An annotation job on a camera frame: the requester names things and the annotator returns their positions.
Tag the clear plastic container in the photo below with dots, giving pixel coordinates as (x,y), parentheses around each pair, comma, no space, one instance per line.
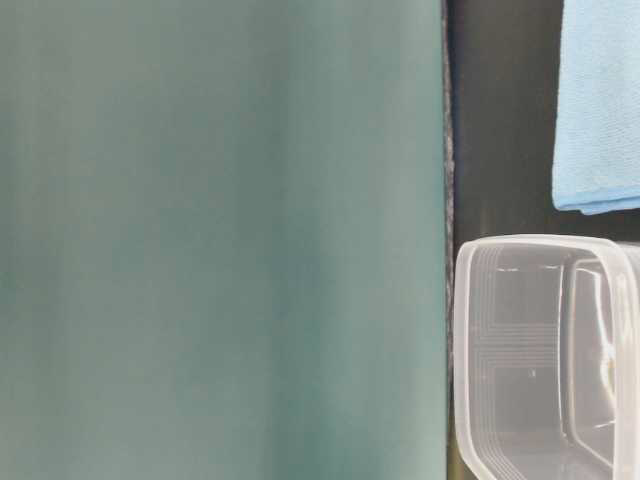
(546,357)

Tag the blue folded towel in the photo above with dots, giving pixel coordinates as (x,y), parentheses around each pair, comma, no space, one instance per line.
(596,152)

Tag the green backdrop curtain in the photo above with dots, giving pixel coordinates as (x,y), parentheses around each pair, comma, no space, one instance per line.
(222,240)

